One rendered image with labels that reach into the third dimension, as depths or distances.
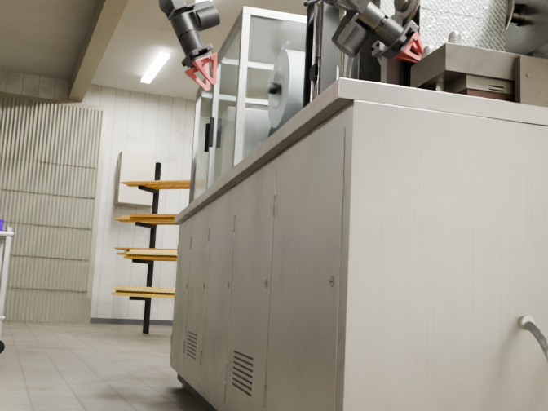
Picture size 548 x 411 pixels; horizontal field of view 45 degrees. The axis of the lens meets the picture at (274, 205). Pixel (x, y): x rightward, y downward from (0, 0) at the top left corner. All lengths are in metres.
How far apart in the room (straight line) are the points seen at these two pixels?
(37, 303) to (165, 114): 3.38
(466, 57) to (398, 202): 0.38
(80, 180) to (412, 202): 9.02
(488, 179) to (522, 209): 0.09
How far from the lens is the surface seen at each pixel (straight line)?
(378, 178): 1.27
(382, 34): 1.64
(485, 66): 1.51
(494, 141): 1.40
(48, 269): 10.00
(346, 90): 1.28
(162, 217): 7.63
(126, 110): 10.50
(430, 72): 1.52
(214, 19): 1.88
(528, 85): 1.53
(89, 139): 10.26
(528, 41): 1.90
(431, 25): 1.72
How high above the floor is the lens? 0.48
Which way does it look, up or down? 8 degrees up
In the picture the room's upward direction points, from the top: 3 degrees clockwise
